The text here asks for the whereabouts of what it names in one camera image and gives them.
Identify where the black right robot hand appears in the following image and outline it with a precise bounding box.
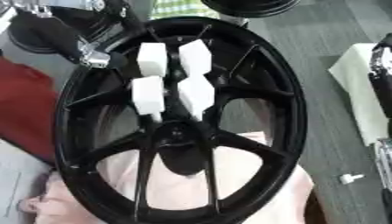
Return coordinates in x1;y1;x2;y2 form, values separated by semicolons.
367;32;392;121

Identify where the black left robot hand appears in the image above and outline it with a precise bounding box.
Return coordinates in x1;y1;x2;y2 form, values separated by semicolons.
9;5;147;70

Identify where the black spoked wheel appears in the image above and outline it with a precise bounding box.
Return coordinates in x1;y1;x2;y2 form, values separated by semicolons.
52;16;310;224

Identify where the black round wheel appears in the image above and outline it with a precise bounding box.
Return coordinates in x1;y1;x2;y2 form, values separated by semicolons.
199;0;304;19

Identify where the person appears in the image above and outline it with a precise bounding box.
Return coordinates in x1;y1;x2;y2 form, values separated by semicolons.
15;130;330;224

